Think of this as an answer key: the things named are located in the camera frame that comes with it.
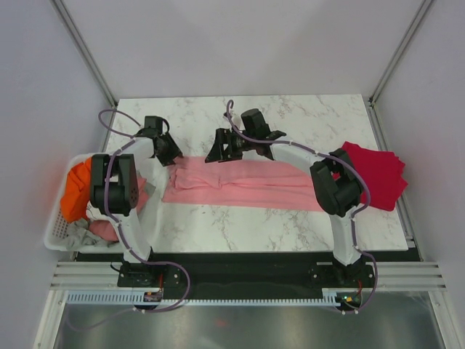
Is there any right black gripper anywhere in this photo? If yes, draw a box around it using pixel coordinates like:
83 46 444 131
205 129 256 164

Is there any light pink t-shirt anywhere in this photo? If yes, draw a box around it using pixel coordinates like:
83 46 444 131
163 156 323 212

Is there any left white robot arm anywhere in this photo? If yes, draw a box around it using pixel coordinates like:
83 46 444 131
89 116 182 289

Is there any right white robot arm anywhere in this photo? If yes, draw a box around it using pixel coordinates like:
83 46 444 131
205 108 376 286

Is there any white printed t-shirt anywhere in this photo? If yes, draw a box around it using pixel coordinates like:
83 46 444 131
86 204 108 221

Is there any dusty rose t-shirt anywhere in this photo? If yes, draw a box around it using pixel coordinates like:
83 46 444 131
89 174 150 243

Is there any orange t-shirt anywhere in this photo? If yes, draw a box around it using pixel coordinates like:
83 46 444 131
60 157 92 223

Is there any white plastic laundry basket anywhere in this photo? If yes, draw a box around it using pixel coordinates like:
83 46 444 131
44 153 124 254

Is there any folded red t-shirt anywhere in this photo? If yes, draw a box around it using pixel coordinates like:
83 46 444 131
342 142 408 212

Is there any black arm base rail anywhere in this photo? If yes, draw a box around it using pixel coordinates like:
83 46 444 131
116 249 379 301

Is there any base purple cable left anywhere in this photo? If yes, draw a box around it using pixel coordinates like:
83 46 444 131
132 260 193 314

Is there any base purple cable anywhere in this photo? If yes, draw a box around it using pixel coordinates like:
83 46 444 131
333 254 381 316
132 260 193 314

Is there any left aluminium frame post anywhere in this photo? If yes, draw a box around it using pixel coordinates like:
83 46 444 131
50 0 118 110

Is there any aluminium frame post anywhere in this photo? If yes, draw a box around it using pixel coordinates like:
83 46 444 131
50 0 118 110
368 0 435 105

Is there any white slotted cable duct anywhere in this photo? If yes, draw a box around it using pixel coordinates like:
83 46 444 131
66 289 360 307

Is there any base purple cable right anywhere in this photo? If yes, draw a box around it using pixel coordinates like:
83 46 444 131
333 254 381 316

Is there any right aluminium frame post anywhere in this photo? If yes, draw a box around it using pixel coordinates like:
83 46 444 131
368 0 435 105

